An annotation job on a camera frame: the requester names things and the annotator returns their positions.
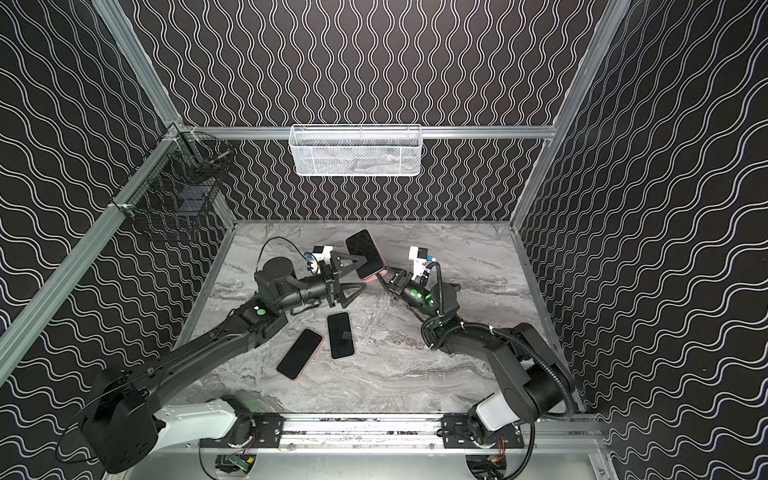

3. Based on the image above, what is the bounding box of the black smartphone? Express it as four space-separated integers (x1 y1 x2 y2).
345 229 385 278

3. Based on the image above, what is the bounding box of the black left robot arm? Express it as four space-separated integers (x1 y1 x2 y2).
77 250 366 474

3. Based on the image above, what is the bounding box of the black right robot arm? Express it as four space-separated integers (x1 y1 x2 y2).
376 269 578 445

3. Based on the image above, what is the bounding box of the black phone middle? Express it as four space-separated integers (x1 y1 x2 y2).
327 312 355 360

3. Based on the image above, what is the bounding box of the black phone pink case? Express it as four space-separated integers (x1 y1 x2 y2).
276 329 323 380

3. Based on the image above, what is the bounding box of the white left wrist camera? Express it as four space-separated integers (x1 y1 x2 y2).
304 245 334 269

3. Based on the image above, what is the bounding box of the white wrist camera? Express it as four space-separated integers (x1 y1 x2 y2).
408 246 435 285
304 245 334 269

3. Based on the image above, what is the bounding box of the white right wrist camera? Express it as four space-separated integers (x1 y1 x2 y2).
408 246 435 285

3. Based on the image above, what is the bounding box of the white wire basket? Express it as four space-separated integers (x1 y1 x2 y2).
288 124 424 177

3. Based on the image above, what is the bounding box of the aluminium front rail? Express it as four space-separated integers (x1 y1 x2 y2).
122 412 607 454

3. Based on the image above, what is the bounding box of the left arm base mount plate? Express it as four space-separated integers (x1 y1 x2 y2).
201 413 285 450

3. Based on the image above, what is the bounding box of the black wire basket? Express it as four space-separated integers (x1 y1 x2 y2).
121 131 235 244

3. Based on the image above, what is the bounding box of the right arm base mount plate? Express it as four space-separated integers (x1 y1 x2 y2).
436 414 525 449

